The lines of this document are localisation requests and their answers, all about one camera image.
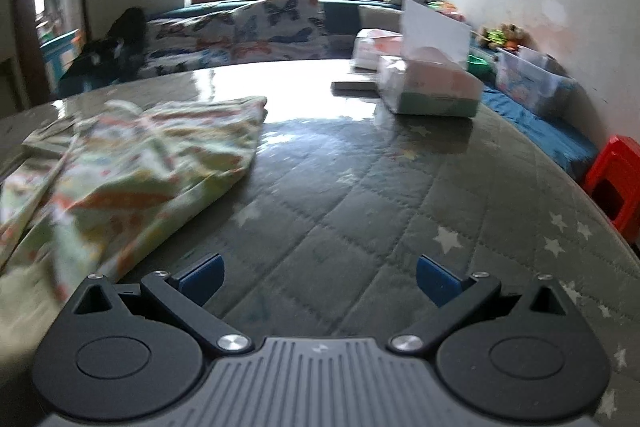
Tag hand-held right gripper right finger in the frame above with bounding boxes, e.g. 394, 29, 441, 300
390, 255, 577, 354

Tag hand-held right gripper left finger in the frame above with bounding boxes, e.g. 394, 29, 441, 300
62, 253, 252, 354

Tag floral patterned pajama shirt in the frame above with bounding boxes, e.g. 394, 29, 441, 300
0, 96, 268, 388

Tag red plastic box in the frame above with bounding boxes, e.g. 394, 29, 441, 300
582, 134, 640, 233

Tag clear plastic storage box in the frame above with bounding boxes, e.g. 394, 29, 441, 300
495, 46, 576, 118

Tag pink white tissue pack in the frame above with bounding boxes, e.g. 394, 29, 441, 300
351, 28, 405, 68

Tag black clothing pile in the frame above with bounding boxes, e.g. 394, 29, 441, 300
60, 7, 148, 85

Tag white paper sheet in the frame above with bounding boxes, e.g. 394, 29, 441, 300
402, 0, 472, 62

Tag brown green stuffed toys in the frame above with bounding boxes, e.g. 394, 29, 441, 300
477, 23, 531, 50

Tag teal white cabinet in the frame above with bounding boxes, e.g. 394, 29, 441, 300
40, 29, 83, 88

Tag large butterfly print pillow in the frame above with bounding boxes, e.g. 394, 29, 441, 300
232, 0, 331, 62

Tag colourful plush toy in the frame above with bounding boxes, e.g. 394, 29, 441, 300
429, 0, 462, 22

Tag grey cushion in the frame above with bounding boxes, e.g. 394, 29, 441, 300
357, 4, 406, 32

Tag brown wooden door frame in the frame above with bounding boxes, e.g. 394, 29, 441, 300
10, 0, 57, 105

